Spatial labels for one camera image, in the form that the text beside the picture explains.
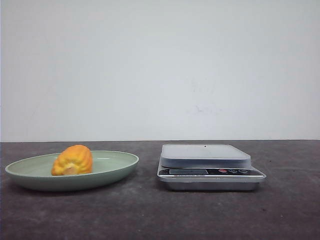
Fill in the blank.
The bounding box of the green plate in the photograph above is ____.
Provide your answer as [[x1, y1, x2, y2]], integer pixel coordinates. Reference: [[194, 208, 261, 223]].
[[5, 150, 139, 192]]

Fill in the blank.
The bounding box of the yellow corn cob piece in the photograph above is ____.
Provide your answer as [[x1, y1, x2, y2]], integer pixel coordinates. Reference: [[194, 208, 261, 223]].
[[51, 145, 93, 176]]

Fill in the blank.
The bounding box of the silver digital kitchen scale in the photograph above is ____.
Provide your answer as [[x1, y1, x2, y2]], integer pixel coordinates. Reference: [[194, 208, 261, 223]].
[[157, 144, 267, 191]]

